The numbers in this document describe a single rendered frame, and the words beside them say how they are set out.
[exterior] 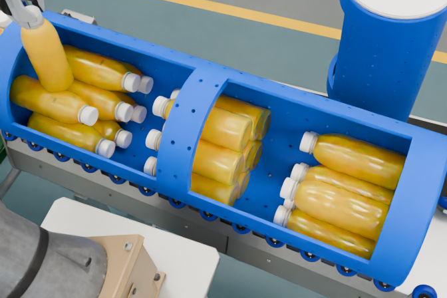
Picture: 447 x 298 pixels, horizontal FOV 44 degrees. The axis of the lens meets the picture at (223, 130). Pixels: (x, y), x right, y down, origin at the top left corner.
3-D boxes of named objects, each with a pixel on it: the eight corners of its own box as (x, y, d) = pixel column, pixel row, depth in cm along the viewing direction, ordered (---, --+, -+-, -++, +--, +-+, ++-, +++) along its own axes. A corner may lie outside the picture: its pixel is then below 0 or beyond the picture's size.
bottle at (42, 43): (52, 99, 112) (24, 37, 98) (35, 80, 115) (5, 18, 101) (81, 81, 115) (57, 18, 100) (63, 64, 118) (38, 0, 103)
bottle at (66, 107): (34, 79, 122) (100, 104, 117) (21, 108, 121) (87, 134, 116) (16, 69, 116) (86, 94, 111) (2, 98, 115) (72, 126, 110)
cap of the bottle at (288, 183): (297, 179, 103) (288, 175, 103) (293, 181, 99) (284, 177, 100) (291, 198, 103) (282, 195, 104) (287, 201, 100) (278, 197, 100)
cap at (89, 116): (94, 108, 116) (101, 111, 115) (86, 125, 115) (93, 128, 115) (85, 103, 112) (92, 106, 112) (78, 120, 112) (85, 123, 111)
